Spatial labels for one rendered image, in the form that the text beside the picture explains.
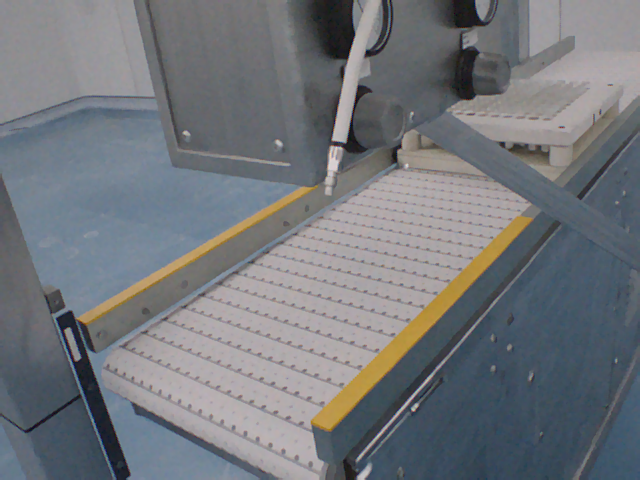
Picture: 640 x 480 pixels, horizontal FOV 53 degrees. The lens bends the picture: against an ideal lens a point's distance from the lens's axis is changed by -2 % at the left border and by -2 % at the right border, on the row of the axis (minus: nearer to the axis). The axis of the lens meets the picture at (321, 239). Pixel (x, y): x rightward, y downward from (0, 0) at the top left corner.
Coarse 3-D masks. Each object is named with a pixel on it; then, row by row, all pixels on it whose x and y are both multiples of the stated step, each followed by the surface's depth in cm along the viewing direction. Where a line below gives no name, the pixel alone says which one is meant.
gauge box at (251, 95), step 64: (192, 0) 30; (256, 0) 28; (320, 0) 28; (448, 0) 37; (192, 64) 32; (256, 64) 29; (320, 64) 29; (384, 64) 33; (448, 64) 38; (192, 128) 34; (256, 128) 31; (320, 128) 30
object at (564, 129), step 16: (592, 96) 88; (608, 96) 87; (464, 112) 88; (560, 112) 83; (576, 112) 82; (592, 112) 82; (480, 128) 82; (496, 128) 81; (512, 128) 80; (528, 128) 79; (544, 128) 78; (560, 128) 77; (576, 128) 77; (544, 144) 78; (560, 144) 77
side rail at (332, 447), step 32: (608, 128) 86; (576, 160) 77; (576, 192) 74; (544, 224) 67; (512, 256) 61; (480, 288) 56; (448, 320) 52; (416, 352) 48; (384, 384) 45; (352, 416) 43; (320, 448) 42; (352, 448) 43
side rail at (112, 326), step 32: (544, 64) 134; (384, 160) 91; (320, 192) 80; (256, 224) 72; (224, 256) 69; (160, 288) 63; (192, 288) 66; (96, 320) 57; (128, 320) 60; (96, 352) 58
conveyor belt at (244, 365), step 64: (576, 64) 136; (384, 192) 85; (448, 192) 82; (512, 192) 79; (256, 256) 73; (320, 256) 71; (384, 256) 69; (448, 256) 67; (192, 320) 62; (256, 320) 61; (320, 320) 59; (384, 320) 58; (128, 384) 56; (192, 384) 53; (256, 384) 52; (320, 384) 51; (256, 448) 47
